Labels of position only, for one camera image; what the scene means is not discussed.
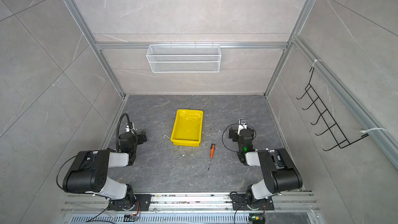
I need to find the orange handled screwdriver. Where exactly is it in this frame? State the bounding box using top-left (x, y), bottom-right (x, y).
top-left (208, 144), bottom-right (216, 170)

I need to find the yellow plastic bin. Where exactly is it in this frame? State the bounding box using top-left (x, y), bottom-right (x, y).
top-left (171, 109), bottom-right (204, 147)

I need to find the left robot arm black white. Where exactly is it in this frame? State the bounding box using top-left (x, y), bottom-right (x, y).
top-left (60, 131), bottom-right (151, 212)

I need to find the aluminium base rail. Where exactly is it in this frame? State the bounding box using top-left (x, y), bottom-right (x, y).
top-left (56, 191), bottom-right (325, 224)

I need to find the white wire mesh basket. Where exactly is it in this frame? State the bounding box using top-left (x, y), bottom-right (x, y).
top-left (146, 44), bottom-right (222, 73)

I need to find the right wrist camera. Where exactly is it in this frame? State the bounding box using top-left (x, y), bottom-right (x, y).
top-left (237, 118), bottom-right (247, 135)

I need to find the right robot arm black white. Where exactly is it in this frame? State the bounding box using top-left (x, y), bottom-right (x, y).
top-left (228, 126), bottom-right (303, 209)

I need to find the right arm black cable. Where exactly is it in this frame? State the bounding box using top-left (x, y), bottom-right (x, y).
top-left (221, 123), bottom-right (257, 153)

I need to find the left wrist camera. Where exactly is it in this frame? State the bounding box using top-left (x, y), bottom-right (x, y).
top-left (125, 121), bottom-right (137, 134)

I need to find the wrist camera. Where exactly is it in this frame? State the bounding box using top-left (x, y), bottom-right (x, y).
top-left (125, 121), bottom-right (137, 134)
top-left (237, 118), bottom-right (247, 135)

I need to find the black wire hook rack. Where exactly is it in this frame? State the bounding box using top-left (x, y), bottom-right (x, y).
top-left (296, 67), bottom-right (369, 151)

